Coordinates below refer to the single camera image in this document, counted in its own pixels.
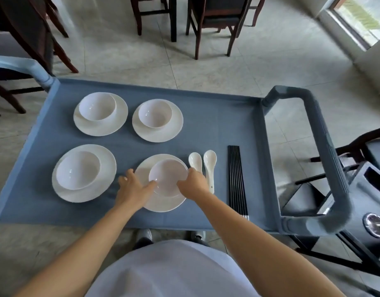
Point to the window with dark frame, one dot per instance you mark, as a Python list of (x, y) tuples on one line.
[(360, 18)]

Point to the person's right hand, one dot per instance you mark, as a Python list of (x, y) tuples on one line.
[(196, 185)]

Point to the person's grey shoe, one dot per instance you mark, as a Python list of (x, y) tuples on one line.
[(198, 237), (143, 238)]

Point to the grey-blue service cart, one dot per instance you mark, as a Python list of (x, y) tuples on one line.
[(214, 126)]

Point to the person's right forearm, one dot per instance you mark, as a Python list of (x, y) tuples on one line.
[(255, 241)]

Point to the black side cabinet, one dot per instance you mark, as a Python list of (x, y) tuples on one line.
[(363, 194)]

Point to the person's white apron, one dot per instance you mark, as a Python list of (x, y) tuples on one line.
[(174, 272)]

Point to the person's left forearm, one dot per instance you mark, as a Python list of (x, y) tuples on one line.
[(84, 244)]

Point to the person's left thumb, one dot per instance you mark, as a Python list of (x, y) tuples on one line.
[(150, 185)]

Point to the white ceramic plate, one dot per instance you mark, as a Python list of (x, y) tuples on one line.
[(165, 204), (155, 135), (106, 170), (97, 128)]

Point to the person's left hand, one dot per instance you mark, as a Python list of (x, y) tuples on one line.
[(132, 190)]

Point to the white ceramic soup spoon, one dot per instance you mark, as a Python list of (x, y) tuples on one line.
[(195, 160), (210, 163)]

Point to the round silver metal fitting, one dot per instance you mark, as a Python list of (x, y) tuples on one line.
[(375, 225)]

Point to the bundle of black chopsticks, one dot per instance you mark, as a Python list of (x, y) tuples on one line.
[(237, 179)]

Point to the dark wooden chair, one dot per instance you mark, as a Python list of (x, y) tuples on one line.
[(258, 10), (5, 92), (217, 15), (360, 145), (29, 27), (173, 18)]

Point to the white ceramic bowl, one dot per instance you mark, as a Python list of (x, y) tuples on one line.
[(97, 106), (155, 113), (168, 176), (78, 171)]

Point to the person's right thumb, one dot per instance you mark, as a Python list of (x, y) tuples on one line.
[(183, 184)]

